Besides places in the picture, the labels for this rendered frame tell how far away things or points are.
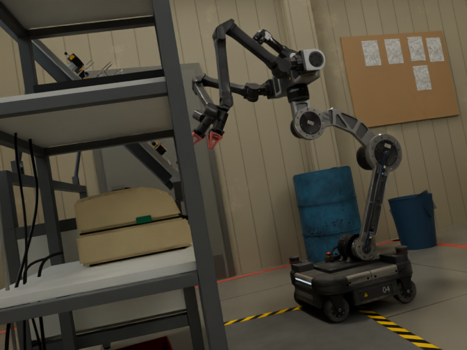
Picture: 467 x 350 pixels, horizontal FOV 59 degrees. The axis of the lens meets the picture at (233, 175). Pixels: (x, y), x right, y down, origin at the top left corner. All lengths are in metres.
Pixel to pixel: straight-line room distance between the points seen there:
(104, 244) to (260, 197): 3.20
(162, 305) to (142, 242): 0.42
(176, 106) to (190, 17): 3.69
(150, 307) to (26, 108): 0.86
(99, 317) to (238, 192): 2.84
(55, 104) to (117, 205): 0.36
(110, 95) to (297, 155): 3.68
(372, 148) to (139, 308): 1.73
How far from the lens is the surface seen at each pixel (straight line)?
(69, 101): 0.90
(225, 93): 2.17
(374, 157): 2.66
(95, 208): 1.16
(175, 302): 1.52
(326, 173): 3.78
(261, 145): 4.31
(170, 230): 1.15
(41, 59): 1.79
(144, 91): 0.88
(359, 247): 2.58
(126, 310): 1.53
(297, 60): 2.36
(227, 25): 2.30
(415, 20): 5.77
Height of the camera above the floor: 0.78
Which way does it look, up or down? 3 degrees up
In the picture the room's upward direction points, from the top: 10 degrees counter-clockwise
